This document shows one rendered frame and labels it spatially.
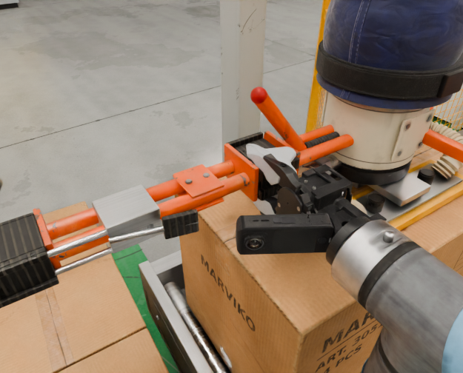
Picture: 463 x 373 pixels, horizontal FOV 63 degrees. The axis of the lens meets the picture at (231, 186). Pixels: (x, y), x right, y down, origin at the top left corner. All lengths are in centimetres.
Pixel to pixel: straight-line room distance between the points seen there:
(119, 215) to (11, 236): 12
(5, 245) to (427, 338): 43
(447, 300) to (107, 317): 86
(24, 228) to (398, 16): 53
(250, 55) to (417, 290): 140
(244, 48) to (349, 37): 109
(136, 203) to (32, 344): 67
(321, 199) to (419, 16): 27
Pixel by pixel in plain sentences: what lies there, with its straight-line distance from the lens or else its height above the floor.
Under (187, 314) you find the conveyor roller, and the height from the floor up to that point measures 55.
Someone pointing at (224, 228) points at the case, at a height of 95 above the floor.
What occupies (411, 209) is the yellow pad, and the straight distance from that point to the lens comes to 74.
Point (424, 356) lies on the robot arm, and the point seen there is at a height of 107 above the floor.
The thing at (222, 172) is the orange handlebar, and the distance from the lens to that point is 56.
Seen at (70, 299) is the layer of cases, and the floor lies 54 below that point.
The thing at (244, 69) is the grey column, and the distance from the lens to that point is 169.
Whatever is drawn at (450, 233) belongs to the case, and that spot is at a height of 95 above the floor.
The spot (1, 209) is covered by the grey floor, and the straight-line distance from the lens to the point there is 253.
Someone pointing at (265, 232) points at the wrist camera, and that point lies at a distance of 44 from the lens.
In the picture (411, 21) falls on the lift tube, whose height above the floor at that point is 128.
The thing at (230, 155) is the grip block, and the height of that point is 110.
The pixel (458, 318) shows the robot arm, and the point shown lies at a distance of 39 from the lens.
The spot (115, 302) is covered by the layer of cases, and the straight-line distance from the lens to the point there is 111.
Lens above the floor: 140
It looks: 37 degrees down
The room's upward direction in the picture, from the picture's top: straight up
